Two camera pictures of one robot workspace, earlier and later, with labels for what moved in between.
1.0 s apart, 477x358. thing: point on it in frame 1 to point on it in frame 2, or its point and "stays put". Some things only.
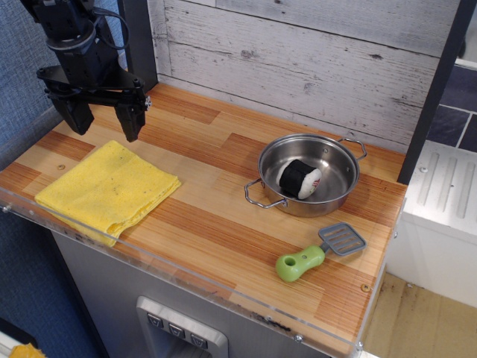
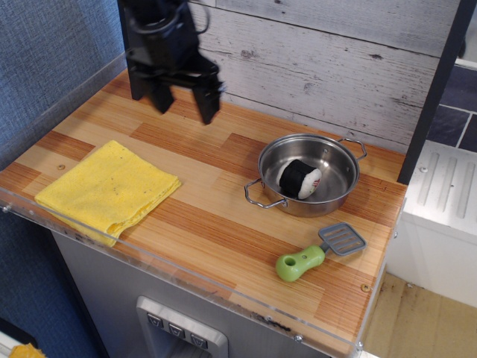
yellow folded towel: (104, 189) stays put
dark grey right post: (437, 89) stays put
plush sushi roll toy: (299, 179) stays put
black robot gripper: (93, 74) to (170, 54)
